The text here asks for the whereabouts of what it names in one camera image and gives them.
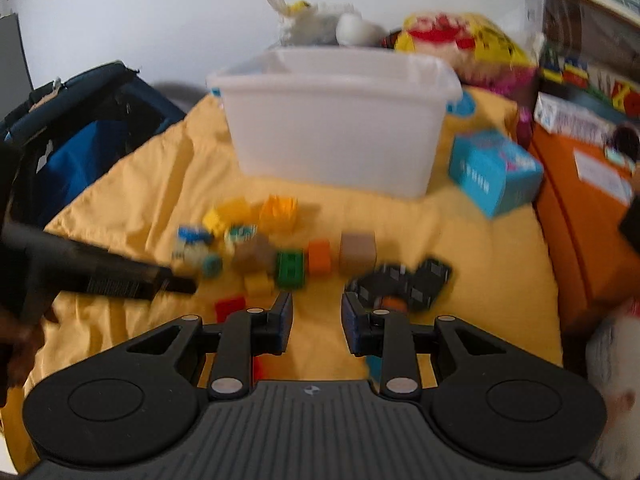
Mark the black round object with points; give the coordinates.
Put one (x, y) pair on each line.
(625, 140)

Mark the orange hollow building block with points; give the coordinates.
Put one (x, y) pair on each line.
(279, 212)

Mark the yellow red plastic bag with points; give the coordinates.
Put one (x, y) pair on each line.
(480, 55)

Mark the orange cardboard box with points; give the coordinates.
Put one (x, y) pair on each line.
(575, 230)

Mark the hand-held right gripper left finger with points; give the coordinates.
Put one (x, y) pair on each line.
(285, 320)

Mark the small orange toy piece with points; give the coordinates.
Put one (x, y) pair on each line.
(393, 304)

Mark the white bag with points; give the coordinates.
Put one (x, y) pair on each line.
(615, 360)

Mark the white medicine box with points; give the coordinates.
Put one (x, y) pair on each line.
(560, 115)

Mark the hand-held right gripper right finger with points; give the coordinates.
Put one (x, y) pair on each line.
(350, 325)

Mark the teal cardboard box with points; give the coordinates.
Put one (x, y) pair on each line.
(485, 175)

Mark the white plastic storage bin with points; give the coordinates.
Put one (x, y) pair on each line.
(330, 130)

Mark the small green building block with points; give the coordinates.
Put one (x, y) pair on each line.
(290, 270)

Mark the black sponge block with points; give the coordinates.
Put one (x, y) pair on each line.
(631, 227)

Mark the long yellow building block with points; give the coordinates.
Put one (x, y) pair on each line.
(227, 215)

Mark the pink plastic bag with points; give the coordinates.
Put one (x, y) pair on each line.
(522, 127)

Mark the white plush toy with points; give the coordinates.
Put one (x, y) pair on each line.
(320, 25)

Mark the teal toy car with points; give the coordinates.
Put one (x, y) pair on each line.
(240, 234)

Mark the colourful toy box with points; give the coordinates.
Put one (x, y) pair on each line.
(595, 80)

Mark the brown cube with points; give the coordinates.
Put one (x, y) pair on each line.
(357, 254)
(252, 256)

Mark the yellow cloth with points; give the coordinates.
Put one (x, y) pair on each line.
(475, 285)

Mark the person's left hand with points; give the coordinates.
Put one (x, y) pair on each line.
(17, 350)

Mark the small blue toy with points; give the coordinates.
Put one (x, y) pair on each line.
(192, 235)

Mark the white paper label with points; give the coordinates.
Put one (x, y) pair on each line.
(600, 175)

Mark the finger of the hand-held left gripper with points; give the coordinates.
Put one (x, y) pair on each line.
(181, 286)

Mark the blue bag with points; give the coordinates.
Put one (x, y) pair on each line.
(80, 160)

